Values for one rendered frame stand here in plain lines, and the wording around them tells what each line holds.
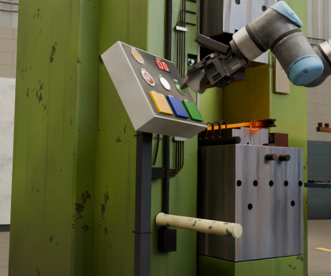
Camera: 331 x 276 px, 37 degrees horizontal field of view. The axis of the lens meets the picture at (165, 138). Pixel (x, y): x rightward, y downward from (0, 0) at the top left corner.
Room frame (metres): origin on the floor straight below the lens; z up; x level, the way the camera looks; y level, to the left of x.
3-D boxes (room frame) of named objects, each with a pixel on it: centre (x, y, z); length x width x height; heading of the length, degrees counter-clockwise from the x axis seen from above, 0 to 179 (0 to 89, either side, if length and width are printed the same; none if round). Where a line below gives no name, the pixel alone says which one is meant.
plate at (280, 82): (2.31, -0.54, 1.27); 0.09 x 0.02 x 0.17; 123
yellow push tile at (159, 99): (1.49, 0.02, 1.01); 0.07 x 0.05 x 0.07; 148
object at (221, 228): (1.76, -0.11, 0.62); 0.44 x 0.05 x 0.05; 33
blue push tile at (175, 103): (1.58, -0.03, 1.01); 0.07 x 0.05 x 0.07; 148
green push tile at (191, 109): (1.67, -0.09, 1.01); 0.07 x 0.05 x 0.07; 148
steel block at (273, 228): (2.24, -0.27, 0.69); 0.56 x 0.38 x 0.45; 33
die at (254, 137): (2.20, -0.23, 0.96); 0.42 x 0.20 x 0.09; 33
